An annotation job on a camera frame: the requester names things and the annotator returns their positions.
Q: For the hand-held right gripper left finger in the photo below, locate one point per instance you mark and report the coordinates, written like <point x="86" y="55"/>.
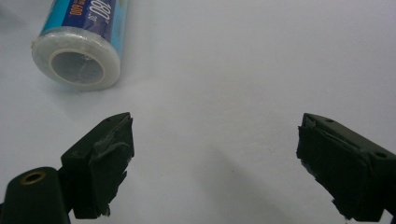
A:
<point x="93" y="165"/>

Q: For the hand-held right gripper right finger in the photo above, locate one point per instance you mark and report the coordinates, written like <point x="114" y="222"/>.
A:
<point x="342" y="168"/>

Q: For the blue white cylindrical tube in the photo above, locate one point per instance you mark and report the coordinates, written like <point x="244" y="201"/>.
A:
<point x="84" y="40"/>

